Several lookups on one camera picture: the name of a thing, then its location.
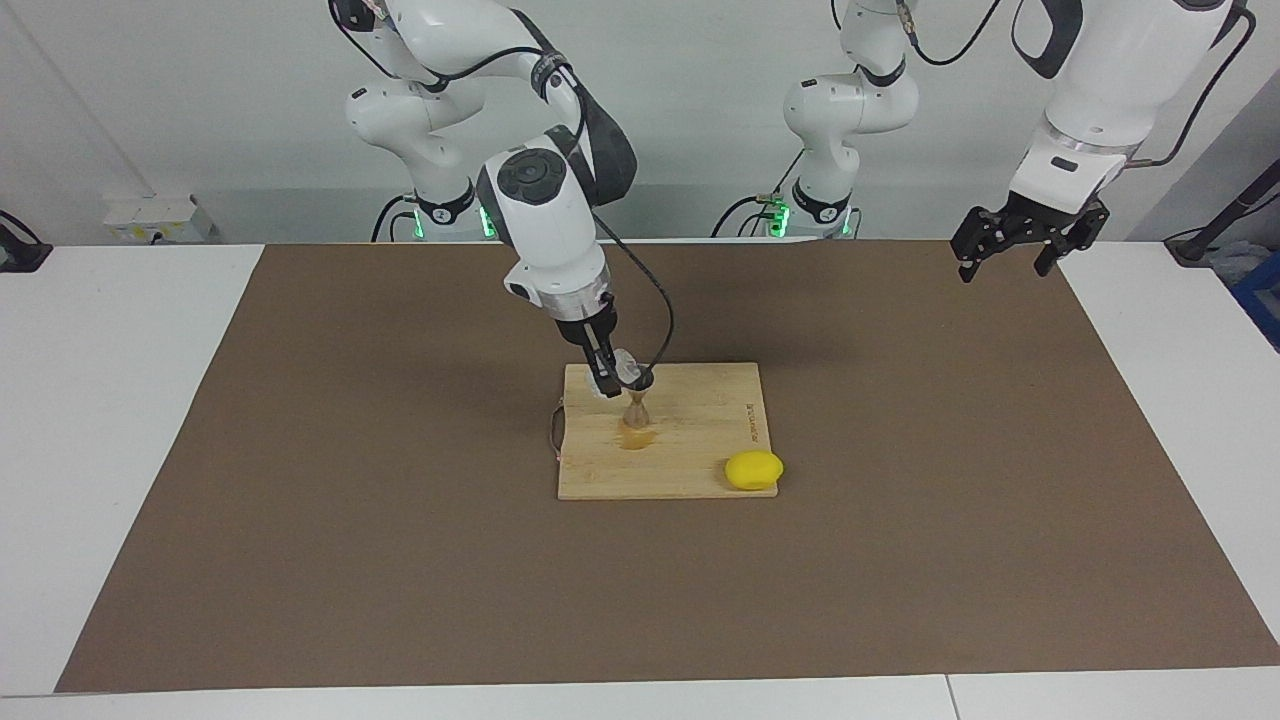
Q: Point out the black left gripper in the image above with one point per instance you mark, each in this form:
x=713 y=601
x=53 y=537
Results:
x=1045 y=222

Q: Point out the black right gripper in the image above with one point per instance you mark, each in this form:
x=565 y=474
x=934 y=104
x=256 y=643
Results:
x=588 y=325

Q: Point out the small clear glass cup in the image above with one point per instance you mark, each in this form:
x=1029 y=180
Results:
x=628 y=368

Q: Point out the steel double jigger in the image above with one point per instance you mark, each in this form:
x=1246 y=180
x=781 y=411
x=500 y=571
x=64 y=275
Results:
x=637 y=412

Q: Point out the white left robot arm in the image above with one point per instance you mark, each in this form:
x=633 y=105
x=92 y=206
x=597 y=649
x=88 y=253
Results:
x=1120 y=70

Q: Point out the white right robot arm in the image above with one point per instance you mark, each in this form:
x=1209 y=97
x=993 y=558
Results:
x=545 y=220

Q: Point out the bamboo cutting board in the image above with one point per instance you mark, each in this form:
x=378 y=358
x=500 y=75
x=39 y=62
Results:
x=700 y=420

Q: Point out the yellow lemon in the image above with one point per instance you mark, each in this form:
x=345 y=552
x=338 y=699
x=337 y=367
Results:
x=754 y=470

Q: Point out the black stand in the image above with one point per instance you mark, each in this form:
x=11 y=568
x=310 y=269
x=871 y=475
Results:
x=1225 y=215

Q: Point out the blue crate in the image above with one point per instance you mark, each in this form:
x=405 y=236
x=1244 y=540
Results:
x=1262 y=300

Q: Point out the brown table mat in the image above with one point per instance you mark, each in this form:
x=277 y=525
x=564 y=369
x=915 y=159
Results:
x=400 y=580

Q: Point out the white wall socket box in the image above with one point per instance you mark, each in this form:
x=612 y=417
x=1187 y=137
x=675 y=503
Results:
x=150 y=220

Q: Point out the black clamp mount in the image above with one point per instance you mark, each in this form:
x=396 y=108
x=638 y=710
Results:
x=22 y=255

